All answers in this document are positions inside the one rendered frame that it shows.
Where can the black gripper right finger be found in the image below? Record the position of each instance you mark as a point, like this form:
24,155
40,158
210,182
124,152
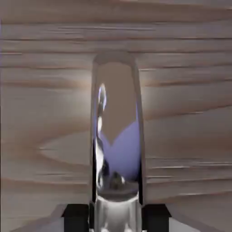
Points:
155,218

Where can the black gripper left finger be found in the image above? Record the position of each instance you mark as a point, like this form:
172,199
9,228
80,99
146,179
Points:
76,218

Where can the light wood cabinet door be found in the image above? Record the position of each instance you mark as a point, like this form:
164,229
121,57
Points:
45,108

